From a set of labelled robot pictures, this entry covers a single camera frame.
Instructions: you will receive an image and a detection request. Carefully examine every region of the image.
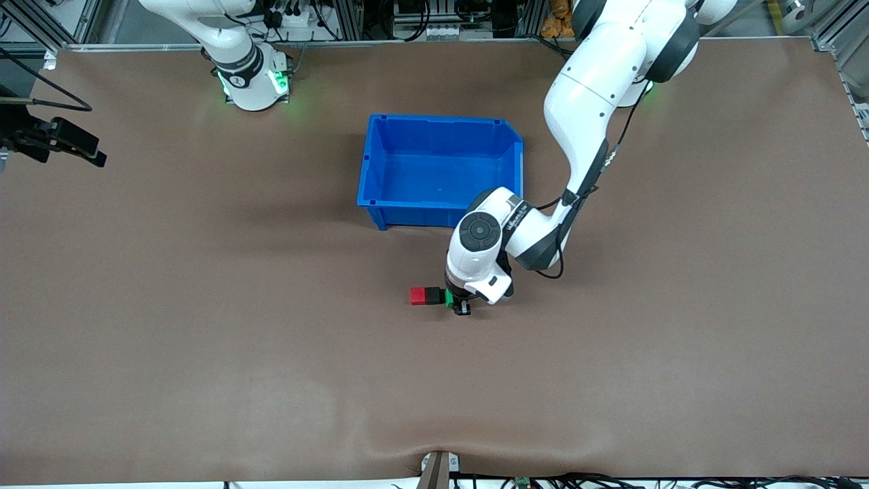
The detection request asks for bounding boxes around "aluminium frame rail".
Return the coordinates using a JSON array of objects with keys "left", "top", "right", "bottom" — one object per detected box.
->
[{"left": 64, "top": 39, "right": 544, "bottom": 52}]

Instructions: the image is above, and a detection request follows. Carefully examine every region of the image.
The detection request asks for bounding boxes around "aluminium frame post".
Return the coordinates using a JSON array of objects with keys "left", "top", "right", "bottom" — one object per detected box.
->
[{"left": 811, "top": 0, "right": 869, "bottom": 143}]

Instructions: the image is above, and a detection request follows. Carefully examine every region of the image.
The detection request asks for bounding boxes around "blue plastic storage bin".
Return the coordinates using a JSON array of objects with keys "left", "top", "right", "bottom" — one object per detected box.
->
[{"left": 357, "top": 113, "right": 525, "bottom": 232}]

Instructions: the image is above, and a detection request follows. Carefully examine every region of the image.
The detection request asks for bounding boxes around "white power strip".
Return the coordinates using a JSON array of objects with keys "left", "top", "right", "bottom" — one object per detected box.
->
[{"left": 268, "top": 7, "right": 327, "bottom": 31}]

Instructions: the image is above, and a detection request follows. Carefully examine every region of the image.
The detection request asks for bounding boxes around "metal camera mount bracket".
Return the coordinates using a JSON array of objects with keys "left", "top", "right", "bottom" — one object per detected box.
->
[{"left": 420, "top": 450, "right": 460, "bottom": 489}]

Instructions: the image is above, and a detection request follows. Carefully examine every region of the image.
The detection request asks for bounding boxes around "brown table mat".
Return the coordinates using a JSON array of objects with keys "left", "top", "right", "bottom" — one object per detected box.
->
[{"left": 0, "top": 37, "right": 869, "bottom": 486}]

